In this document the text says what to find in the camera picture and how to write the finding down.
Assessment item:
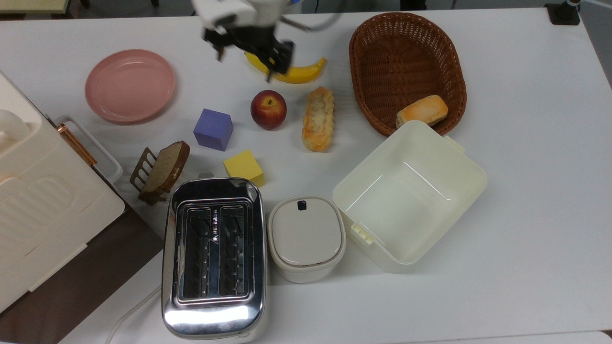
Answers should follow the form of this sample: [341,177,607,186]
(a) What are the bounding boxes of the black stand base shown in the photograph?
[545,0,582,25]

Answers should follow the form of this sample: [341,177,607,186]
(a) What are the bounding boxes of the long striped bread roll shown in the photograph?
[301,86,335,152]

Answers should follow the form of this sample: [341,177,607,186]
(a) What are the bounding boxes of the white toaster power cord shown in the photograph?
[104,284,163,344]

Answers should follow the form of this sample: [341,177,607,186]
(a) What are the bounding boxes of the copper cabinet handle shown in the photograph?
[57,123,98,167]

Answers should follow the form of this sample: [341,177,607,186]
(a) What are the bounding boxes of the purple foam cube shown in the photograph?
[193,108,234,152]

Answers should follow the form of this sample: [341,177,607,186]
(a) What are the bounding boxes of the large cream toy oven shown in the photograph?
[0,71,126,313]

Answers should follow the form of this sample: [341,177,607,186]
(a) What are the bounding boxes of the yellow foam cube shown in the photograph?
[223,150,265,188]

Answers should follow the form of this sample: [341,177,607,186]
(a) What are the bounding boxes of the open cream plastic box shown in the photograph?
[332,120,488,274]

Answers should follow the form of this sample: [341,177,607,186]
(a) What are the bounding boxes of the white oven door handle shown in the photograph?
[54,115,123,186]

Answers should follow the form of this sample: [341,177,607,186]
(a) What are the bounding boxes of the bronze toast rack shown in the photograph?
[130,147,180,206]

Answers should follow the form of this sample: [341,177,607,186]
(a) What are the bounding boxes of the small cream lidded canister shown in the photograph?
[267,195,347,284]

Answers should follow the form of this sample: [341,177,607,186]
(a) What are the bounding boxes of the beige desk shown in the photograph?
[0,0,70,15]

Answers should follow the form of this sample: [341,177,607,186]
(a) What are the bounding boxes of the pink plate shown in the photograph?
[85,49,176,125]

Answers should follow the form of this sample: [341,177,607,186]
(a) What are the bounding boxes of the brown bread slice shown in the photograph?
[139,141,190,201]

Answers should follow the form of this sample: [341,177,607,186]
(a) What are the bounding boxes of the red apple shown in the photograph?
[250,90,288,130]

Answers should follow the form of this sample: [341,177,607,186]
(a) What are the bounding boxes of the brown wicker basket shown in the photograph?
[349,12,468,138]

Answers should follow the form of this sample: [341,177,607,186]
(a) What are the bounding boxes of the yellow banana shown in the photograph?
[244,52,327,85]

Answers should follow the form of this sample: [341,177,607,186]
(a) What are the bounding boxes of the silver two-slot toaster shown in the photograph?
[161,177,268,342]

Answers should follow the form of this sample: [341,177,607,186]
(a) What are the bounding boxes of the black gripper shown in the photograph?
[202,24,295,83]

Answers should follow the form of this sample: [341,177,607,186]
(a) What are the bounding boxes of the square golden bread roll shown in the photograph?
[395,95,449,129]

